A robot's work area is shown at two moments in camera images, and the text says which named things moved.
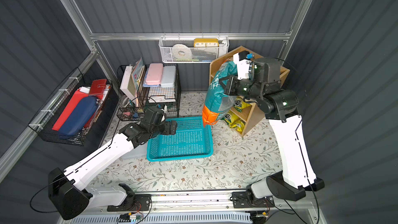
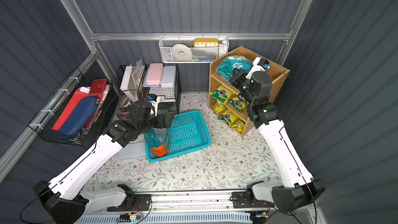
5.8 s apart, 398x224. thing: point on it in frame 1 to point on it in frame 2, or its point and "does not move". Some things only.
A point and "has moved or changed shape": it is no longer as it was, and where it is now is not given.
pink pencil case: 155,74 does not move
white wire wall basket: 193,49 does not move
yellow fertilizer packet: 240,103 does not move
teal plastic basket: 192,140 has moved or changed shape
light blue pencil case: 169,78 does not move
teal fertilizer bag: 217,101 to 157,141
